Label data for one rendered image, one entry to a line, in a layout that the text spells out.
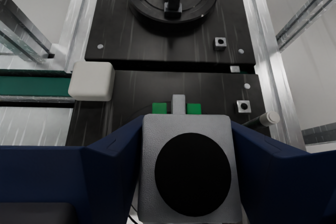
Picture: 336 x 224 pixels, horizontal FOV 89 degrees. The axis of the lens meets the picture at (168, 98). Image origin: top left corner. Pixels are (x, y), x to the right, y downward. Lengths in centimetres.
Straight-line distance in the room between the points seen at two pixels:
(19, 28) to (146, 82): 15
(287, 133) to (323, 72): 26
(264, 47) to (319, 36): 26
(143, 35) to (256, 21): 19
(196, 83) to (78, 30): 20
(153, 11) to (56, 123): 21
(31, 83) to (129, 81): 14
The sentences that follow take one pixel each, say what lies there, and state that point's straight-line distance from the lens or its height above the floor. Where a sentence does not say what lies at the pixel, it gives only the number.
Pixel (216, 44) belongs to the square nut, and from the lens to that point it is 26.
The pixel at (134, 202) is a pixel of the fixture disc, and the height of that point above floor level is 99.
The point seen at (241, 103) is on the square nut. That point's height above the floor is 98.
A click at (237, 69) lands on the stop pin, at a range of 26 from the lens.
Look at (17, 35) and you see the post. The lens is 26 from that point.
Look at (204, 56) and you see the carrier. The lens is 25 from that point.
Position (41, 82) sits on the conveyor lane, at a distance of 30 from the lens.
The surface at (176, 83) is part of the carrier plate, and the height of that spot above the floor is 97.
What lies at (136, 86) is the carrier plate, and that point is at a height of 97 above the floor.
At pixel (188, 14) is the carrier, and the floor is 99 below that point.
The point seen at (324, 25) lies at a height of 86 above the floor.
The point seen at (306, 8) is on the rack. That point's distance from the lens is 34.
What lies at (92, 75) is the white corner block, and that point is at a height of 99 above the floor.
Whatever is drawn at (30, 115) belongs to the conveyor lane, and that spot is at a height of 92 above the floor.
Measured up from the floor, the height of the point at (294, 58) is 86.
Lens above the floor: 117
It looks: 69 degrees down
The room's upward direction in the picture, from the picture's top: 7 degrees clockwise
